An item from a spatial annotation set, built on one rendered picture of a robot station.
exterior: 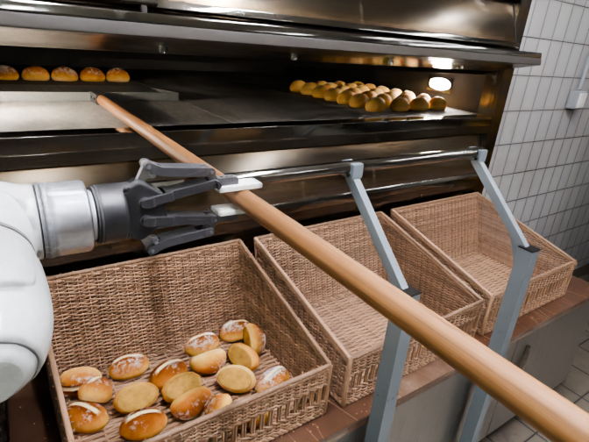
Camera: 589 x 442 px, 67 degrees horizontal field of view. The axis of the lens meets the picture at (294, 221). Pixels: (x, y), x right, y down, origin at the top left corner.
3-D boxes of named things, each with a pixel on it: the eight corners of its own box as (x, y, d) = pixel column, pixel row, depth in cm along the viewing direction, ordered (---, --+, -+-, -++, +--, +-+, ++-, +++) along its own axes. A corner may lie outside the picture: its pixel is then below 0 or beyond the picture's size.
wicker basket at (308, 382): (42, 371, 114) (25, 277, 103) (237, 312, 145) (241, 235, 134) (80, 540, 78) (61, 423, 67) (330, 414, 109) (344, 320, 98)
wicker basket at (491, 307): (376, 271, 179) (387, 207, 168) (463, 245, 209) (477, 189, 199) (481, 338, 143) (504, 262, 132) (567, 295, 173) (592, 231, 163)
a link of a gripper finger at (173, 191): (135, 201, 60) (132, 191, 59) (211, 180, 65) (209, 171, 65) (143, 211, 57) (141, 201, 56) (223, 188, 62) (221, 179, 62)
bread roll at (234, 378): (251, 395, 108) (255, 395, 113) (257, 367, 110) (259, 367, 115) (211, 389, 109) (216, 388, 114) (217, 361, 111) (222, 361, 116)
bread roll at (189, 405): (209, 378, 105) (219, 398, 102) (206, 392, 109) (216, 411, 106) (168, 398, 99) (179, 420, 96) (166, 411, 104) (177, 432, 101)
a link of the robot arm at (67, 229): (39, 240, 58) (88, 233, 61) (48, 272, 51) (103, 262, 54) (30, 174, 54) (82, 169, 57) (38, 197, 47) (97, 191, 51)
